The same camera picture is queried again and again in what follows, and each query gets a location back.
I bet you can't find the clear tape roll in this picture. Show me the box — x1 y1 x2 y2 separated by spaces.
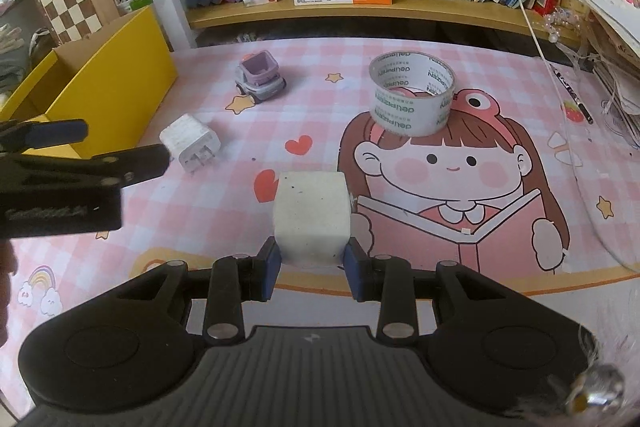
369 51 456 138

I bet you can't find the white foam block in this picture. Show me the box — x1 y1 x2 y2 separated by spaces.
272 171 352 269

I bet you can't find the white power adapter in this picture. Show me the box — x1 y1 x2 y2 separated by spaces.
160 114 221 172

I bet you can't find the yellow cardboard box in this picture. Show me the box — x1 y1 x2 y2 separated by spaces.
1 6 178 158

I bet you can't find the pink cartoon desk mat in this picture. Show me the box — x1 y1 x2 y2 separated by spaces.
1 39 639 414

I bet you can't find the stack of loose papers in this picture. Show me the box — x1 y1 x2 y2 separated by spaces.
575 0 639 146

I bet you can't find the purple toy truck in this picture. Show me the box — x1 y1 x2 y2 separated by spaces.
235 50 286 104

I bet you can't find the black marker pen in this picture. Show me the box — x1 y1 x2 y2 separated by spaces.
550 66 594 124

